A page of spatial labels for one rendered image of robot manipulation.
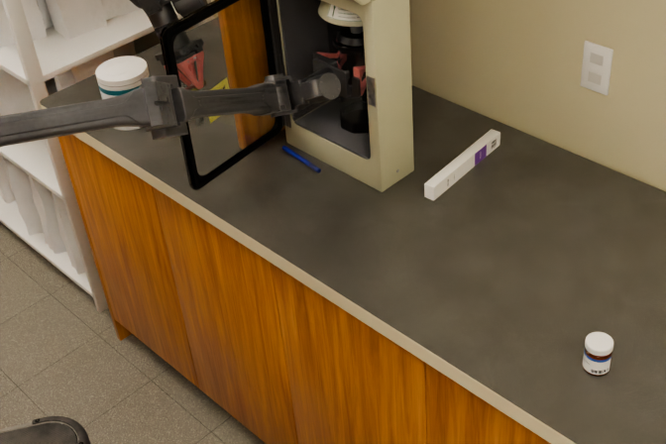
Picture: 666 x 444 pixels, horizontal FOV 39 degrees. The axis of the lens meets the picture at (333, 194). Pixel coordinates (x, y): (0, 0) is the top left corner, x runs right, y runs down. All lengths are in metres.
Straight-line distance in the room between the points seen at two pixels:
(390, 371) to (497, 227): 0.38
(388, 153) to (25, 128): 0.84
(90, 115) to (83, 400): 1.65
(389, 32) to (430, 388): 0.72
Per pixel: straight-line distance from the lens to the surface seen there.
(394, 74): 2.03
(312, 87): 1.97
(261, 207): 2.14
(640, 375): 1.78
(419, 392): 1.95
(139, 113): 1.61
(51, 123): 1.61
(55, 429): 2.74
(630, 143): 2.22
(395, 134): 2.10
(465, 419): 1.89
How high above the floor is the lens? 2.23
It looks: 37 degrees down
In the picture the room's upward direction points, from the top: 5 degrees counter-clockwise
